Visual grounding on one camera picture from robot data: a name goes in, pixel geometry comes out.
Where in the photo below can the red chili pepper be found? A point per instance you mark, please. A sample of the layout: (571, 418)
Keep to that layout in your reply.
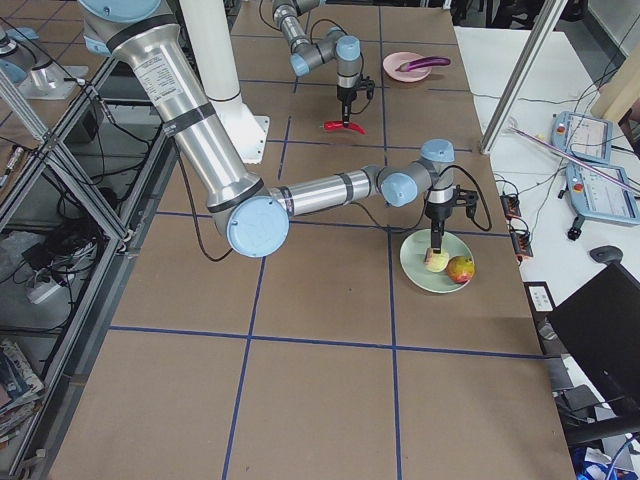
(339, 125)

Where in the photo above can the near blue teach pendant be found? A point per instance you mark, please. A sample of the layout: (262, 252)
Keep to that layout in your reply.
(595, 198)

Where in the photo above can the pink plate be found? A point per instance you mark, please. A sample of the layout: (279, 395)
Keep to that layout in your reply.
(392, 61)

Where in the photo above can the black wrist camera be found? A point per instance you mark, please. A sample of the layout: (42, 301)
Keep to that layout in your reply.
(366, 85)
(467, 199)

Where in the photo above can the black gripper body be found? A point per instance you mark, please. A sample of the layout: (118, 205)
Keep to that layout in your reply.
(436, 213)
(345, 95)

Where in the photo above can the purple eggplant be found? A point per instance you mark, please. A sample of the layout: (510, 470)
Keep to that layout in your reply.
(424, 62)

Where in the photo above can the black computer mouse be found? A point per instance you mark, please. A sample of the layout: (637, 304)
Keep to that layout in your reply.
(607, 254)

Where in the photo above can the light green plate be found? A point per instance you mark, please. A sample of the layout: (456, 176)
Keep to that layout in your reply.
(412, 255)

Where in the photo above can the red yellow pomegranate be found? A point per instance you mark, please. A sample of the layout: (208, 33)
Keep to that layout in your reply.
(460, 269)

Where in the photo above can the aluminium frame post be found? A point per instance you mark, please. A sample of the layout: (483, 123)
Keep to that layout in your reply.
(549, 16)

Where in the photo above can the black monitor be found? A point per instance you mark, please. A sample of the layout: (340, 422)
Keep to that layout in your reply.
(599, 327)

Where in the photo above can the orange black power strip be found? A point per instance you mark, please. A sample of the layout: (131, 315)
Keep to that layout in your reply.
(519, 230)

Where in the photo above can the pink grabber stick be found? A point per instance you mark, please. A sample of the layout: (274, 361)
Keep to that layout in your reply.
(557, 151)

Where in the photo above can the white central column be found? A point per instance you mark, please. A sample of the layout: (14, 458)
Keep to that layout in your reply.
(209, 35)

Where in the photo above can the stack of magazines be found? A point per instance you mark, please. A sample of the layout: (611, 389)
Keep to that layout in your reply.
(21, 389)

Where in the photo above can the pale pink peach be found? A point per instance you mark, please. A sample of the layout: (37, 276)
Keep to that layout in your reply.
(436, 261)

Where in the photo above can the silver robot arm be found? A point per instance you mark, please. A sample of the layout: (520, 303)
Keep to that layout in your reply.
(188, 71)
(307, 55)

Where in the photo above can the blue teach pendant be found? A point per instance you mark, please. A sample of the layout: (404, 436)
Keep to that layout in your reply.
(585, 137)
(595, 198)

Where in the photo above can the far blue teach pendant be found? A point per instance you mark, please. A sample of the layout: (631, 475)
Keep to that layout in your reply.
(585, 137)

